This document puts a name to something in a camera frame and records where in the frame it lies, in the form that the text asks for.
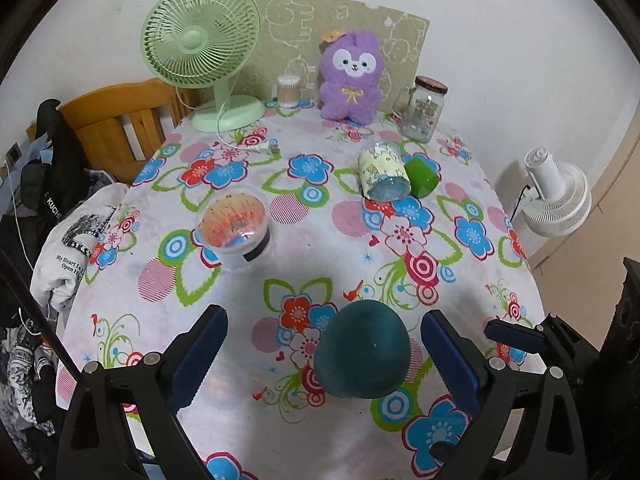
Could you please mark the green desk fan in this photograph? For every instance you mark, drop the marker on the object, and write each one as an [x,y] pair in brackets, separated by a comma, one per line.
[195,40]

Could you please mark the pale yellow printed cup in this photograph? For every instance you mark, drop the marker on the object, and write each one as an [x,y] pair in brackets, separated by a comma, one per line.
[381,170]

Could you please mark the clear measuring cup orange markings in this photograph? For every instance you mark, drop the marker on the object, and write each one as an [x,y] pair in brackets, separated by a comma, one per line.
[235,230]

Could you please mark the floral tablecloth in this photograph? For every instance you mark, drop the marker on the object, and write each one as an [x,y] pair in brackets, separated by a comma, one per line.
[310,260]

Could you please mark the beige patterned wall sheet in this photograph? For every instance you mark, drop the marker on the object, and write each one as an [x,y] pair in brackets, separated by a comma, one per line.
[295,35]

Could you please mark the cotton swab container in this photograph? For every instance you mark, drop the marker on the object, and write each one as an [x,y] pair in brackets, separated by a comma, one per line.
[289,91]

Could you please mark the dark patterned clothes pile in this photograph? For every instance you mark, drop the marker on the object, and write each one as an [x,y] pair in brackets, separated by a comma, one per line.
[22,390]

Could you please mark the white fan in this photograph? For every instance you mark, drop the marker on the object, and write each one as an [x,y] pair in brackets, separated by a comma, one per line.
[555,195]

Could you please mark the glass jar with dark lid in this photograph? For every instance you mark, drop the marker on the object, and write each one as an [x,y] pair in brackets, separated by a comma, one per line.
[422,110]

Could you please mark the teal cup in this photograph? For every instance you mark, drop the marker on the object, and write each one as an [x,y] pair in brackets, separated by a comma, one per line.
[362,350]

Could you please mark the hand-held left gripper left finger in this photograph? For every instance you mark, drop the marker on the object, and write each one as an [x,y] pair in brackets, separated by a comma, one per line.
[200,355]

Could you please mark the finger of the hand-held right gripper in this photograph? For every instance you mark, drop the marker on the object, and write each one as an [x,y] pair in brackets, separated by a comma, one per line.
[515,336]

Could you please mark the wooden chair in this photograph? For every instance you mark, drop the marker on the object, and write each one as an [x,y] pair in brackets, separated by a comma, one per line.
[115,120]

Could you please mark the white printed shirt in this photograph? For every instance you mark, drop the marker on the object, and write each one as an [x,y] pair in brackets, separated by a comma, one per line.
[70,260]

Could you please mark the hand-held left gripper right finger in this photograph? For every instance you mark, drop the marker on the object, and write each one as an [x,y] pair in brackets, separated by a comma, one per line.
[450,360]

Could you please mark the black jacket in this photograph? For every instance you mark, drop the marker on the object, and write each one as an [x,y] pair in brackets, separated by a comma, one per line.
[60,175]

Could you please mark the clear drinking glass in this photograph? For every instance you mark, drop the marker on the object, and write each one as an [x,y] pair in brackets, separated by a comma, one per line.
[401,102]

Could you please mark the green cup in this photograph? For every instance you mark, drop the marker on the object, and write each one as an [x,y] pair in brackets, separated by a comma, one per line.
[424,175]

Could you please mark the purple plush toy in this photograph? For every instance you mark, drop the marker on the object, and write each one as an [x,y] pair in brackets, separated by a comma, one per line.
[350,80]

